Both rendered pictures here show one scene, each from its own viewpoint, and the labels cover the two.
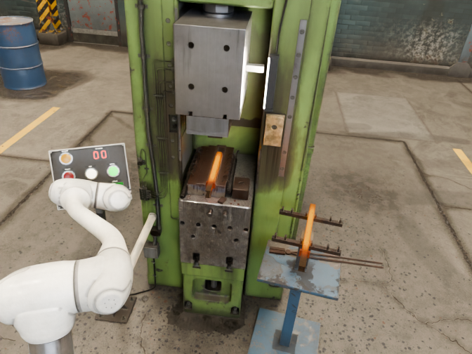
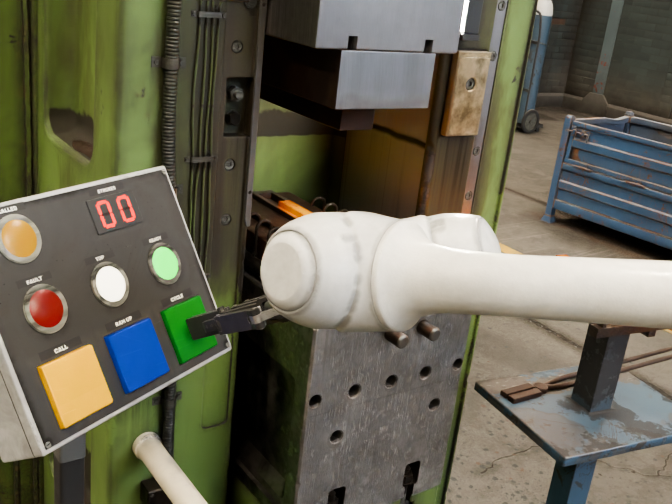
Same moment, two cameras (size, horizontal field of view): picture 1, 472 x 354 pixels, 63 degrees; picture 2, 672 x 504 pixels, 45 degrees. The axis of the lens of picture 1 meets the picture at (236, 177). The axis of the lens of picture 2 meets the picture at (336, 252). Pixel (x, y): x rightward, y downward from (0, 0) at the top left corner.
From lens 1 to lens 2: 138 cm
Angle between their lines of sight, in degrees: 38
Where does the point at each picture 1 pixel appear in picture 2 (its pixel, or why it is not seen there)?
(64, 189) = (372, 239)
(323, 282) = (657, 413)
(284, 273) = (588, 427)
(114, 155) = (153, 209)
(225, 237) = (413, 403)
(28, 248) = not seen: outside the picture
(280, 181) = not seen: hidden behind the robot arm
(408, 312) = (623, 470)
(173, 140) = (229, 164)
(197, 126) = (365, 81)
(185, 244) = (314, 470)
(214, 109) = (409, 27)
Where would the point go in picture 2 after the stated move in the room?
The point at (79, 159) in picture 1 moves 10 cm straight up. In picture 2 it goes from (62, 237) to (61, 156)
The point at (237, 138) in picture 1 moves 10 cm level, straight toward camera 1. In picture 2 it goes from (282, 169) to (307, 181)
